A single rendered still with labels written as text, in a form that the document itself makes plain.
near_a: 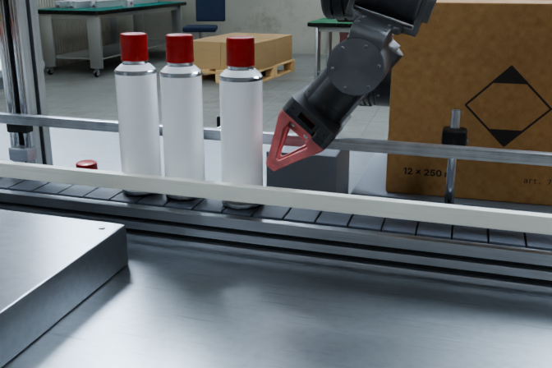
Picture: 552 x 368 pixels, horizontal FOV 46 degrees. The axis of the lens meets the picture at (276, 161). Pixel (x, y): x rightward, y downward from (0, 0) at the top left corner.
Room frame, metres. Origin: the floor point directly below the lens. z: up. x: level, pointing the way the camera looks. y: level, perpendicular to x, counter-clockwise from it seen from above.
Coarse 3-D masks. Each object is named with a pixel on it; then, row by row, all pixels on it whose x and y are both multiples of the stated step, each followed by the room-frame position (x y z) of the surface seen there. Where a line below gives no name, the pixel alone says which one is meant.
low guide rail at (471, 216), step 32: (0, 160) 0.83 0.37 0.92; (160, 192) 0.75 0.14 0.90; (192, 192) 0.74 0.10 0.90; (224, 192) 0.73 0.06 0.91; (256, 192) 0.72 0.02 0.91; (288, 192) 0.71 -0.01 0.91; (320, 192) 0.70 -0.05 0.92; (480, 224) 0.64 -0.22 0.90; (512, 224) 0.63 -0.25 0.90; (544, 224) 0.63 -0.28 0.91
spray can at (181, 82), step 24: (168, 48) 0.78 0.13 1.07; (192, 48) 0.79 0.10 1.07; (168, 72) 0.77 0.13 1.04; (192, 72) 0.78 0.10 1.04; (168, 96) 0.77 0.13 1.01; (192, 96) 0.78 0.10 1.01; (168, 120) 0.77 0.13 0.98; (192, 120) 0.77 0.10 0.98; (168, 144) 0.77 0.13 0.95; (192, 144) 0.77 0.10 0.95; (168, 168) 0.78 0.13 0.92; (192, 168) 0.77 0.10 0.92
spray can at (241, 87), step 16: (240, 48) 0.75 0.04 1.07; (240, 64) 0.75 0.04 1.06; (224, 80) 0.75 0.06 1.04; (240, 80) 0.74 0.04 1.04; (256, 80) 0.75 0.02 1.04; (224, 96) 0.75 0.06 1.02; (240, 96) 0.74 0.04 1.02; (256, 96) 0.75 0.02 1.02; (224, 112) 0.75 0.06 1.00; (240, 112) 0.74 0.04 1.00; (256, 112) 0.75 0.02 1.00; (224, 128) 0.75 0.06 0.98; (240, 128) 0.74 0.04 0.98; (256, 128) 0.75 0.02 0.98; (224, 144) 0.75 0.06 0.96; (240, 144) 0.74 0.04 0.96; (256, 144) 0.75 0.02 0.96; (224, 160) 0.75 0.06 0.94; (240, 160) 0.74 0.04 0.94; (256, 160) 0.75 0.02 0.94; (224, 176) 0.75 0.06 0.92; (240, 176) 0.74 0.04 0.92; (256, 176) 0.75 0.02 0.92; (240, 208) 0.74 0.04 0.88
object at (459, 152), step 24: (0, 120) 0.91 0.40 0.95; (24, 120) 0.90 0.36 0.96; (48, 120) 0.89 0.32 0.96; (72, 120) 0.87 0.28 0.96; (96, 120) 0.87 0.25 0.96; (288, 144) 0.78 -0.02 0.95; (336, 144) 0.77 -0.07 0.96; (360, 144) 0.76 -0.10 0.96; (384, 144) 0.75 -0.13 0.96; (408, 144) 0.74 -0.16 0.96; (432, 144) 0.74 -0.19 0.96
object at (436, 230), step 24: (48, 192) 0.80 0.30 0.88; (72, 192) 0.80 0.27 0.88; (96, 192) 0.80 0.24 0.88; (120, 192) 0.81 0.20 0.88; (264, 216) 0.72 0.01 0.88; (288, 216) 0.72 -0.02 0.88; (312, 216) 0.72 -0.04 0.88; (336, 216) 0.72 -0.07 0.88; (360, 216) 0.72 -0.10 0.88; (480, 240) 0.65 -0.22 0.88; (504, 240) 0.65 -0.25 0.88; (528, 240) 0.65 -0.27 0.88
